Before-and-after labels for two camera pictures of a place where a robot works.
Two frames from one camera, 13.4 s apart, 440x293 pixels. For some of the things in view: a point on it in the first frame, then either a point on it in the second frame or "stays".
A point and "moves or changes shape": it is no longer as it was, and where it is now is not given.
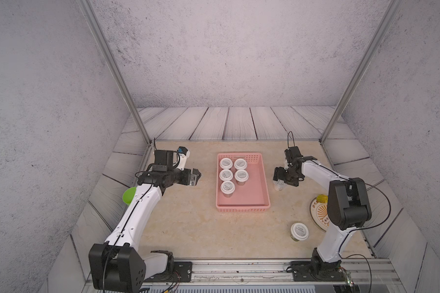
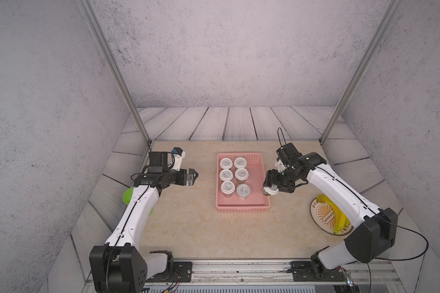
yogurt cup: [278, 184] moves or changes shape
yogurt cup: [226, 174] stays
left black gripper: [186, 180] stays
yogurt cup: [241, 176] stays
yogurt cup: [299, 232] → [266, 191]
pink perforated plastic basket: [253, 195] stays
